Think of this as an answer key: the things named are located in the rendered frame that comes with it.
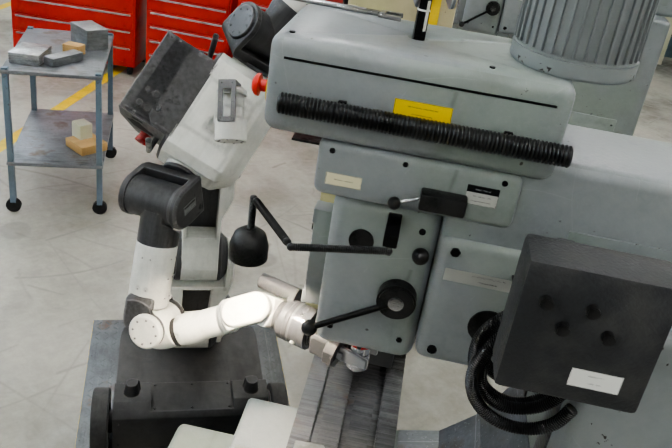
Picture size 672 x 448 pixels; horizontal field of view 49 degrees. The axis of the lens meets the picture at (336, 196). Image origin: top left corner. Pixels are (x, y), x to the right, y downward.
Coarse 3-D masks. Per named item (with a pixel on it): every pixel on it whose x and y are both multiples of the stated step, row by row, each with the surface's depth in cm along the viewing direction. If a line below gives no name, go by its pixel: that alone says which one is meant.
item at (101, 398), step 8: (96, 392) 220; (104, 392) 220; (96, 400) 217; (104, 400) 217; (96, 408) 215; (104, 408) 215; (96, 416) 214; (104, 416) 214; (96, 424) 213; (104, 424) 214; (96, 432) 213; (104, 432) 214; (96, 440) 213; (104, 440) 214
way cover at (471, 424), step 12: (516, 396) 164; (492, 408) 170; (468, 420) 174; (480, 420) 171; (516, 420) 157; (408, 432) 178; (420, 432) 178; (432, 432) 177; (444, 432) 176; (456, 432) 173; (468, 432) 170; (480, 432) 168; (492, 432) 163; (504, 432) 159; (408, 444) 175; (420, 444) 174; (444, 444) 172; (456, 444) 170; (468, 444) 167; (480, 444) 164; (492, 444) 160; (504, 444) 156; (516, 444) 152; (528, 444) 148
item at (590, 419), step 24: (648, 384) 117; (552, 408) 135; (576, 408) 122; (600, 408) 120; (648, 408) 119; (552, 432) 133; (576, 432) 123; (600, 432) 122; (624, 432) 121; (648, 432) 121
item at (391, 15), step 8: (296, 0) 134; (304, 0) 134; (312, 0) 133; (320, 0) 134; (344, 8) 133; (352, 8) 132; (360, 8) 133; (368, 8) 133; (384, 16) 131; (392, 16) 131; (400, 16) 131
